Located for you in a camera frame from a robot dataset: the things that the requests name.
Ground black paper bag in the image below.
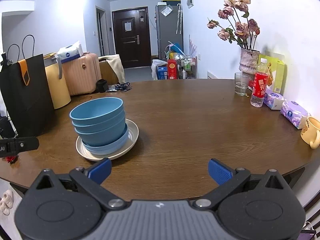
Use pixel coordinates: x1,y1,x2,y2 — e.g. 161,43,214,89
0,34,55,138

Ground dark brown entrance door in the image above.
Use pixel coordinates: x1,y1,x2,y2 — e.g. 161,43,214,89
112,7,152,69

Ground yellow thermos jug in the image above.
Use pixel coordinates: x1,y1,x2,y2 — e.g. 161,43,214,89
44,52,72,110

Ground brown chair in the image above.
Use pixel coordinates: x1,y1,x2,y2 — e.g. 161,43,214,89
99,60,120,85

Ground yellow green carton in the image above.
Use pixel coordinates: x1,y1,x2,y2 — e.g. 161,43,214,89
257,53,285,93

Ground red carton box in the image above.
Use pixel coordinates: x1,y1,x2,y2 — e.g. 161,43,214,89
167,59,178,80

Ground large blue bowl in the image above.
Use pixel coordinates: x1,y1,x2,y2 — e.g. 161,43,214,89
74,124,128,147

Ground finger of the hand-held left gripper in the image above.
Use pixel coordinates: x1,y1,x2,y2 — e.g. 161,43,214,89
7,137,40,155

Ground purple tissue pack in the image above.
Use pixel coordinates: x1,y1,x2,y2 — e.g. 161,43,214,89
264,88,287,110
280,100,310,130

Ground blue carton box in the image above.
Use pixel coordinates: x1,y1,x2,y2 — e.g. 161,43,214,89
157,66,168,80

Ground metal storage rack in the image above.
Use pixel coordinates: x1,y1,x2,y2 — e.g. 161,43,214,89
177,56,198,79

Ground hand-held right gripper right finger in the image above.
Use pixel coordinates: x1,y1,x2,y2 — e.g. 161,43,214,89
192,159,292,210

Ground small blue bowl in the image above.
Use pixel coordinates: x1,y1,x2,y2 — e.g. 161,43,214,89
72,116,126,133

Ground pink suitcase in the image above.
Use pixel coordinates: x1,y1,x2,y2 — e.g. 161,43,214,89
61,53,102,97

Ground small blue deep plate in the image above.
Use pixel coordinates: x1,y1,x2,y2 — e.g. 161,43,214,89
80,129,129,150

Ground grey refrigerator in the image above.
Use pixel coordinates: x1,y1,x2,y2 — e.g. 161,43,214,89
155,2,184,55

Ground hanging folded umbrella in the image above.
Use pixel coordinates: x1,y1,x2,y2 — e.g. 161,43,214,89
176,4,183,34

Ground red label water bottle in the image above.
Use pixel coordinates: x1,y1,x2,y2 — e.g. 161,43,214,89
250,58,270,108

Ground yellow mug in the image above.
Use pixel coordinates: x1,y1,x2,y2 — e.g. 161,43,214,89
300,116,320,150

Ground colourful shopping bags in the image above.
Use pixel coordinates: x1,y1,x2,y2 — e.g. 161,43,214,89
165,42,187,60

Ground cream plate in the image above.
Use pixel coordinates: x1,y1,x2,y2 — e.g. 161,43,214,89
75,119,139,162

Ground black ribbed cup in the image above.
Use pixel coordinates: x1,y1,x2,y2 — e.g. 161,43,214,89
96,79,109,93

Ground white paper sheet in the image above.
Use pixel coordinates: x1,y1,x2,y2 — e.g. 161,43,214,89
160,5,173,17

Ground beige jacket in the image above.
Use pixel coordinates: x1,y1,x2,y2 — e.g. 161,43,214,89
98,54,126,84

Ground white shoe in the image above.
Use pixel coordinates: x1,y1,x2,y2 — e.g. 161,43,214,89
1,189,14,203
0,199,10,215

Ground medium blue bowl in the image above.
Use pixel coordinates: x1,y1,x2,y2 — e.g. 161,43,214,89
69,97,125,128

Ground purple wall sticker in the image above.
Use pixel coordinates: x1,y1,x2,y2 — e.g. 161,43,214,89
188,34,198,57

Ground white blue tissue pack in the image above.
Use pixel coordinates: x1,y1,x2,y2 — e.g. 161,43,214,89
57,41,83,61

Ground white plastic bag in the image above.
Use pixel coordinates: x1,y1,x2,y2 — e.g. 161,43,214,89
151,59,168,80

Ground clear drinking glass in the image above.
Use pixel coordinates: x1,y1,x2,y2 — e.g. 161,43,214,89
234,72,251,96

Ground pink textured vase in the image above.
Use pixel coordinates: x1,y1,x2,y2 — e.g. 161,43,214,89
239,48,260,74

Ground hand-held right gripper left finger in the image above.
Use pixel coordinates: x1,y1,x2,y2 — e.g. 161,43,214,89
35,158,127,210

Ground grey side door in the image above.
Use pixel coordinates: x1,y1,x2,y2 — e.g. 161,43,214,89
96,5,108,57

